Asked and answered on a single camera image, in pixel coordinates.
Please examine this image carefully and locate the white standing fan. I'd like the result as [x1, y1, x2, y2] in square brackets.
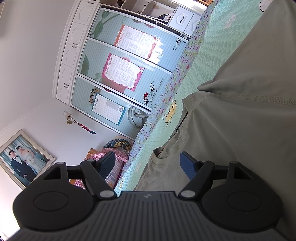
[127, 106, 149, 129]

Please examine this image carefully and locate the grey t-shirt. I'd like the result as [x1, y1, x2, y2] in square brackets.
[135, 1, 295, 240]

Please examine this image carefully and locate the white sliding door wardrobe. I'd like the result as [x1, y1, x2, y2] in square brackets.
[53, 1, 208, 138]

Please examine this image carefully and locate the colourful patterned pillow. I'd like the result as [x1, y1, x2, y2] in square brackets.
[103, 136, 133, 154]

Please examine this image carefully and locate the floral bed sheet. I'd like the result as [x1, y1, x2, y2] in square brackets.
[124, 0, 223, 160]

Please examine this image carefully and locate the framed wedding photo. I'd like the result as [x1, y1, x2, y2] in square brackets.
[1, 130, 56, 190]

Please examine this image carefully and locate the white drawer unit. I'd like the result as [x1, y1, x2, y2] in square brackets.
[168, 6, 201, 36]

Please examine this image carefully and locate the hanging wall ornament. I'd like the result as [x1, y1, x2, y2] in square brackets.
[63, 110, 96, 135]

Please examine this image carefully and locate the mint quilted bee bedspread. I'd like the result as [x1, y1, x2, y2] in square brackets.
[114, 1, 271, 194]

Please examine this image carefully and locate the wooden headboard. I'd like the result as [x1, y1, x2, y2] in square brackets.
[69, 149, 98, 185]

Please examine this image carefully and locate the pink fuzzy blanket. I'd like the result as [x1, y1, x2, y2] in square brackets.
[85, 148, 128, 181]

